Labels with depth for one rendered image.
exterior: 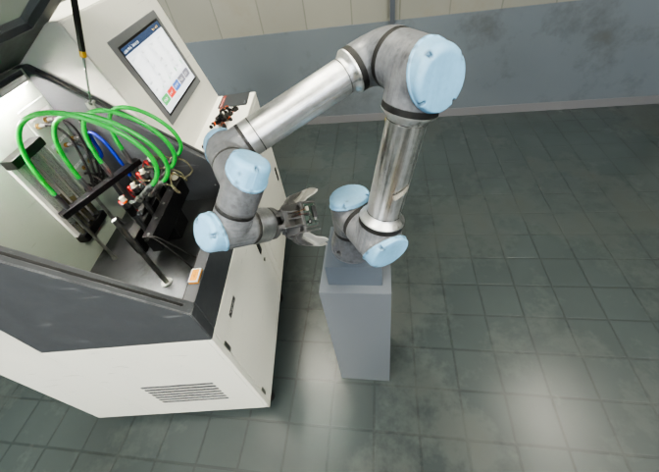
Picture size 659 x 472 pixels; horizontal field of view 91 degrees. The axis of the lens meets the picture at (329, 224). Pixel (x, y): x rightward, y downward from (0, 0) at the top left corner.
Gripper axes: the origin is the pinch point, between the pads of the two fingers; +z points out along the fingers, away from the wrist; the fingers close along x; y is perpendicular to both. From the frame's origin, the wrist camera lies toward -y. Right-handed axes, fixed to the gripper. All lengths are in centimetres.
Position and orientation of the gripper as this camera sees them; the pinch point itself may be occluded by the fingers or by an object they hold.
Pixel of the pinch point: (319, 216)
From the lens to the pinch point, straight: 87.6
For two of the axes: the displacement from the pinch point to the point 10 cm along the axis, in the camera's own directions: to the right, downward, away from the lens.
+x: -2.1, -9.8, 0.2
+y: 7.6, -1.7, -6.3
